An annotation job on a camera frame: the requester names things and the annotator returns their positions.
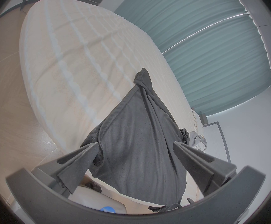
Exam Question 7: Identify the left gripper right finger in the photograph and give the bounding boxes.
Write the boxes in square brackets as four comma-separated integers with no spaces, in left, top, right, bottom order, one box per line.
[172,141,238,197]

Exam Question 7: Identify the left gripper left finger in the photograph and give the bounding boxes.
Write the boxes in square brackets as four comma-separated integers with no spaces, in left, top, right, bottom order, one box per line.
[34,142,100,198]

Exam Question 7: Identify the black T-shirt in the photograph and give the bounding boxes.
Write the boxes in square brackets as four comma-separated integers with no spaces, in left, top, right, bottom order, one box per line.
[81,67,188,213]

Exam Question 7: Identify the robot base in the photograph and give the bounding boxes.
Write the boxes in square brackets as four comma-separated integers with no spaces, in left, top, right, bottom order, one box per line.
[68,181,128,215]

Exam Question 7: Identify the pile of clothes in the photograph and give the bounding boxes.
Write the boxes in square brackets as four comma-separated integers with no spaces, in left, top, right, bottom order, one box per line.
[188,130,208,152]

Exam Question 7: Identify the bed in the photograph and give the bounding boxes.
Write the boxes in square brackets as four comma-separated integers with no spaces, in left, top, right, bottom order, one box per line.
[20,0,232,209]

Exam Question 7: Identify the white printed pillow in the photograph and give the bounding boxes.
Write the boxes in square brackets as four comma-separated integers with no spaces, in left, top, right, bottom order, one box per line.
[191,109,205,135]

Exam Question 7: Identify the blue-green curtain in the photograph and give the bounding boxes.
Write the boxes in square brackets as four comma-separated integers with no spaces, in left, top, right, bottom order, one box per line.
[162,13,271,117]
[114,0,250,54]

